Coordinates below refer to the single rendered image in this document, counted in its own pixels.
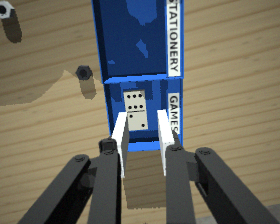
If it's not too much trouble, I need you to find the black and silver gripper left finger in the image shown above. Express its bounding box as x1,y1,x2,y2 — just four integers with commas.
17,112,130,224

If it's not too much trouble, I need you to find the blue three-compartment bin rack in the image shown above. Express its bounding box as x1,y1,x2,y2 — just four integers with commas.
91,0,184,152

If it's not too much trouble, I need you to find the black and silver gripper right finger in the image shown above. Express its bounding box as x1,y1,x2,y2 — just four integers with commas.
157,110,280,224

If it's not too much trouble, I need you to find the white domino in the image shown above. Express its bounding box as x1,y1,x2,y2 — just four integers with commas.
123,89,148,131

